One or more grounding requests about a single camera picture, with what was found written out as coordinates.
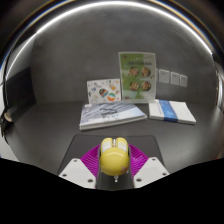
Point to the grey-blue striped book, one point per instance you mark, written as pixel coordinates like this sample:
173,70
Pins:
111,115

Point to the black mouse pad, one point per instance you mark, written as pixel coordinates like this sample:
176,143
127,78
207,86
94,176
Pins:
81,143

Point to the green food leaflet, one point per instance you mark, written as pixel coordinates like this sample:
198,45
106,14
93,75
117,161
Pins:
137,76

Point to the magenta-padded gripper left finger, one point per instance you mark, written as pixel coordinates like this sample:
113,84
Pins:
78,172

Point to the yellow computer mouse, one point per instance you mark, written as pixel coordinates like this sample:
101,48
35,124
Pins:
114,160

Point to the white book with blue stripe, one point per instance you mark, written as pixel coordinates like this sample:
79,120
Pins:
171,112

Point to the row of white wall sockets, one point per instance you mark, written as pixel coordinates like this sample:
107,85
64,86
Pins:
173,78

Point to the white card with colourful stickers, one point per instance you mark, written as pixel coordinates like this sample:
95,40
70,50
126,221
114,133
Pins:
103,90

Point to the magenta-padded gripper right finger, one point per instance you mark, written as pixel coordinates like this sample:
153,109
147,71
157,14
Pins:
150,171

